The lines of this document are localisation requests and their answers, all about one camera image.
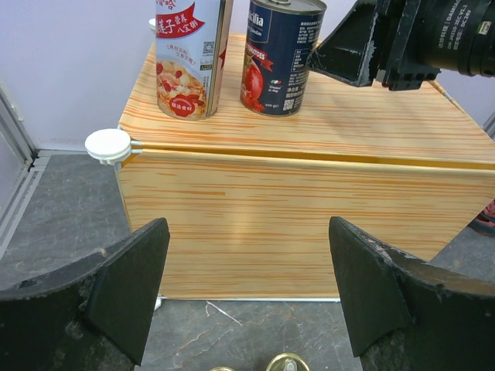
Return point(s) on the wooden cube cabinet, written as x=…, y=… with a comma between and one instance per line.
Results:
x=248, y=197

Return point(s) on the dark blue round can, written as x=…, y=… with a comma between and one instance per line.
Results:
x=280, y=37

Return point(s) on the tall white-lid can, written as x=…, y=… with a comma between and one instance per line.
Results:
x=152, y=24
x=190, y=48

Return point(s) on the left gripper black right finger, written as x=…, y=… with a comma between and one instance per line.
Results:
x=403, y=313

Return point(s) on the red oval tin right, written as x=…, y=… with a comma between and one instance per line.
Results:
x=287, y=362

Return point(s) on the red oval tin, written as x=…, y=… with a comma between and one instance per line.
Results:
x=287, y=362
x=221, y=368

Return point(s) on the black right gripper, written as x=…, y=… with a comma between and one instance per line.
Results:
x=431, y=36

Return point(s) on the red cloth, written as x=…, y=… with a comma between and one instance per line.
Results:
x=484, y=222

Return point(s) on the red oval tin left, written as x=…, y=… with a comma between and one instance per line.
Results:
x=221, y=368

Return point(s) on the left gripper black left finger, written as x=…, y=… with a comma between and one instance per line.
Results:
x=92, y=314

